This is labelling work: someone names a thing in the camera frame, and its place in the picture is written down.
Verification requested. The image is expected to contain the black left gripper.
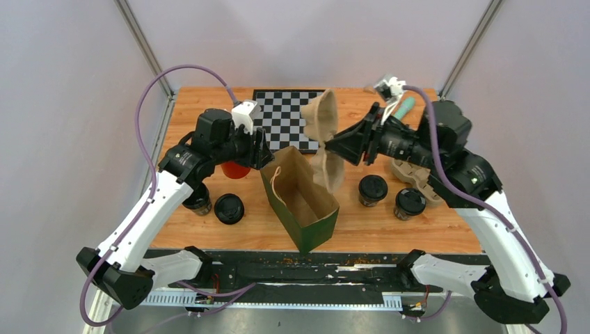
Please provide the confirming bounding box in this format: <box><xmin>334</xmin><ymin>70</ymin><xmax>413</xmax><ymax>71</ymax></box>
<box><xmin>213</xmin><ymin>121</ymin><xmax>276</xmax><ymax>170</ymax></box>

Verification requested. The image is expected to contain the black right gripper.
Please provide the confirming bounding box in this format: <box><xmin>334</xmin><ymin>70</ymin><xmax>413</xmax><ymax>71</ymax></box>
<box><xmin>324</xmin><ymin>102</ymin><xmax>441</xmax><ymax>169</ymax></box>

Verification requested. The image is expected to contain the single cardboard cup carrier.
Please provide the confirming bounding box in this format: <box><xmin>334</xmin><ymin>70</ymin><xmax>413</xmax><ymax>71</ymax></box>
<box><xmin>300</xmin><ymin>89</ymin><xmax>344</xmax><ymax>193</ymax></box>

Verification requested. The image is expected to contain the black cup lid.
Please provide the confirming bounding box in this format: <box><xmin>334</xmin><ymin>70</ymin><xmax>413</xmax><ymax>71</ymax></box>
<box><xmin>395</xmin><ymin>188</ymin><xmax>426</xmax><ymax>216</ymax></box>
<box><xmin>358</xmin><ymin>175</ymin><xmax>388</xmax><ymax>202</ymax></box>

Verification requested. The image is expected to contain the green paper bag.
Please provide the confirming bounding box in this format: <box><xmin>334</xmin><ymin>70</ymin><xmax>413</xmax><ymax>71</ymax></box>
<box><xmin>260</xmin><ymin>146</ymin><xmax>340</xmax><ymax>255</ymax></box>

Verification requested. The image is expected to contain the clear brown plastic cup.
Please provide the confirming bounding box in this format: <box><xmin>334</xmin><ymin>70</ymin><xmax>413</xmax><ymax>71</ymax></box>
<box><xmin>393</xmin><ymin>207</ymin><xmax>413</xmax><ymax>221</ymax></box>

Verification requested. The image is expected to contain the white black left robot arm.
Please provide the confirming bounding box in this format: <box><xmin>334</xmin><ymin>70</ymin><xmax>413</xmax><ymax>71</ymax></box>
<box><xmin>76</xmin><ymin>100</ymin><xmax>273</xmax><ymax>310</ymax></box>

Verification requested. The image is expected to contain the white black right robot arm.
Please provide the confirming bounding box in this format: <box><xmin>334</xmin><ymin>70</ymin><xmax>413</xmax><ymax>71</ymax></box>
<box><xmin>326</xmin><ymin>102</ymin><xmax>571</xmax><ymax>324</ymax></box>

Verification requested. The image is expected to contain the red straw holder cup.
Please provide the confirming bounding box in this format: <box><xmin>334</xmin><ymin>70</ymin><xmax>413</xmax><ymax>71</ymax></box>
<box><xmin>221</xmin><ymin>161</ymin><xmax>250</xmax><ymax>180</ymax></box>

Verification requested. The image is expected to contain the black white chessboard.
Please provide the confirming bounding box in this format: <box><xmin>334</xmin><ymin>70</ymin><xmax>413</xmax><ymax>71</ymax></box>
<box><xmin>253</xmin><ymin>89</ymin><xmax>323</xmax><ymax>154</ymax></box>

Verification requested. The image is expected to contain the black lid stack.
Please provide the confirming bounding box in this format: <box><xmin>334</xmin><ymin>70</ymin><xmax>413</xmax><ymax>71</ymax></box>
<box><xmin>214</xmin><ymin>193</ymin><xmax>245</xmax><ymax>225</ymax></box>

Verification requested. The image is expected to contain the cardboard cup carrier tray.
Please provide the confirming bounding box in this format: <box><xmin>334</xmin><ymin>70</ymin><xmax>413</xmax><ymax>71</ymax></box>
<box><xmin>391</xmin><ymin>159</ymin><xmax>444</xmax><ymax>207</ymax></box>

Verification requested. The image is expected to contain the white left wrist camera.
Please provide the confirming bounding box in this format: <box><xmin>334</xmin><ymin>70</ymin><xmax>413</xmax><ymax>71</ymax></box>
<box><xmin>231</xmin><ymin>100</ymin><xmax>262</xmax><ymax>135</ymax></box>

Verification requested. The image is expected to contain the mint green handle tool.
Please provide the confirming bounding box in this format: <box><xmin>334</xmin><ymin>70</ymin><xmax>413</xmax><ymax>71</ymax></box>
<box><xmin>393</xmin><ymin>97</ymin><xmax>415</xmax><ymax>120</ymax></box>

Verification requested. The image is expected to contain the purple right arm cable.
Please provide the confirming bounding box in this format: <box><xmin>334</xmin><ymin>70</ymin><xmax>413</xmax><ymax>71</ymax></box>
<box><xmin>399</xmin><ymin>85</ymin><xmax>568</xmax><ymax>334</ymax></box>

